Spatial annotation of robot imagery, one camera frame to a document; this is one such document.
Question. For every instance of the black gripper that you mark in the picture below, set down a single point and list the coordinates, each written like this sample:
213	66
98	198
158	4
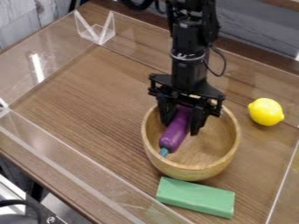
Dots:
186	88

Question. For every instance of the purple toy eggplant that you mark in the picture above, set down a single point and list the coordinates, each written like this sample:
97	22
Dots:
176	132

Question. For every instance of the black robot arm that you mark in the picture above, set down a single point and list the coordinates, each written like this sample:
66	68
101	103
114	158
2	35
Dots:
194	28

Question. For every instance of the brown wooden bowl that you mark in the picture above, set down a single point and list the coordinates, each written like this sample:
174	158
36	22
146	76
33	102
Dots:
205	155

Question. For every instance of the yellow toy lemon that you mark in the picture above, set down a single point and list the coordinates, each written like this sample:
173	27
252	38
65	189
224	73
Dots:
266	112

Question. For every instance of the green rectangular sponge block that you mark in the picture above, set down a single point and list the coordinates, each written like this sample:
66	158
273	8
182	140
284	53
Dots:
197	197

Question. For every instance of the clear acrylic corner bracket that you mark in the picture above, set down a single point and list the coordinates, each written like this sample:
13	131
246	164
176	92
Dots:
100	34

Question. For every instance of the clear acrylic front wall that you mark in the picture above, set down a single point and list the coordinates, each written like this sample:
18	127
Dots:
84	183

